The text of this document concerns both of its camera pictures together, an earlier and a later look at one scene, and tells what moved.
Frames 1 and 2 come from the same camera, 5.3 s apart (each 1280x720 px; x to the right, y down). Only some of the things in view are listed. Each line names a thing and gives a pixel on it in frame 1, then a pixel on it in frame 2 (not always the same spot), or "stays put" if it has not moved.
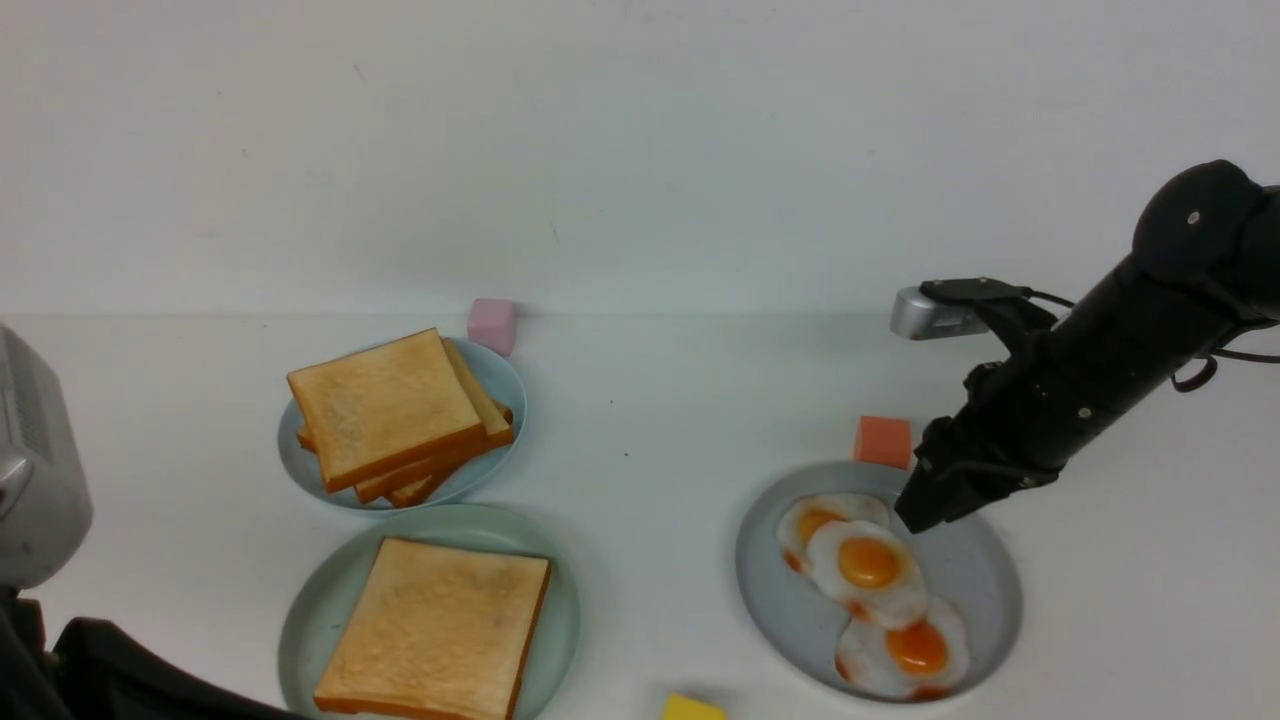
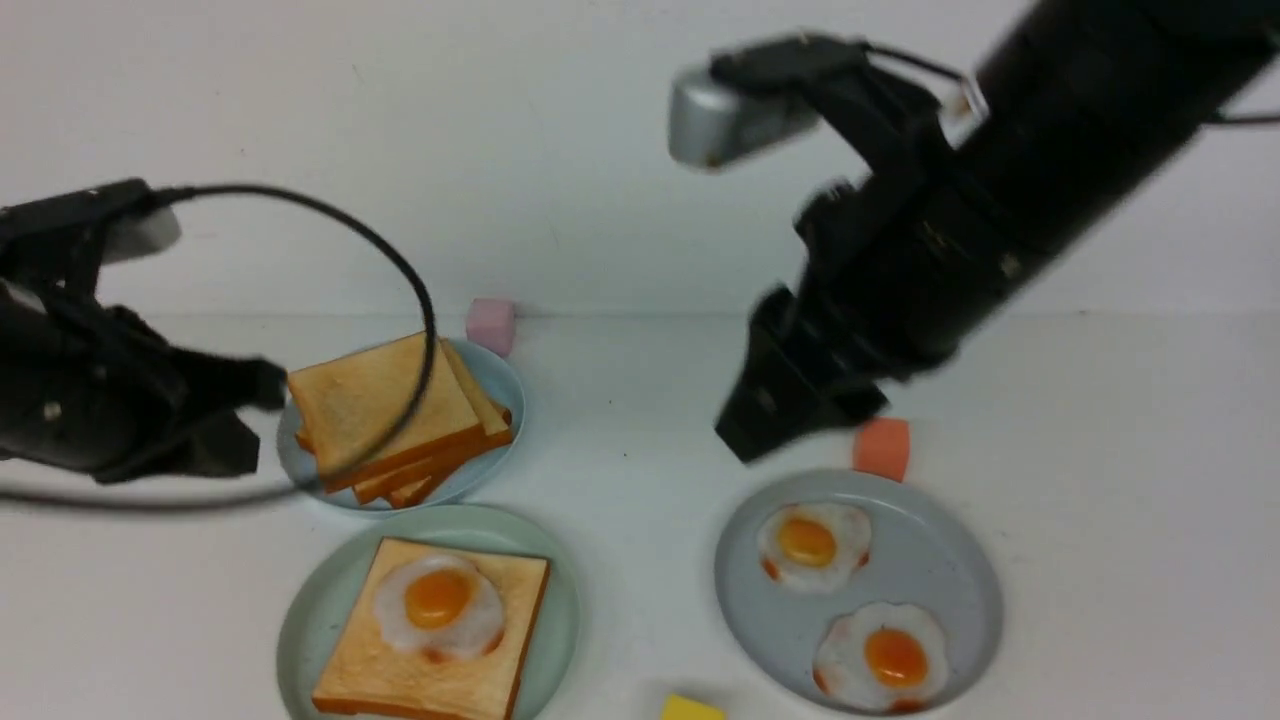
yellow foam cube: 679,707 stays put
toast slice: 438,629 stays put
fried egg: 870,569 to 441,608
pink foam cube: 493,323 stays put
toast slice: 384,408 stays put
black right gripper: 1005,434 to 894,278
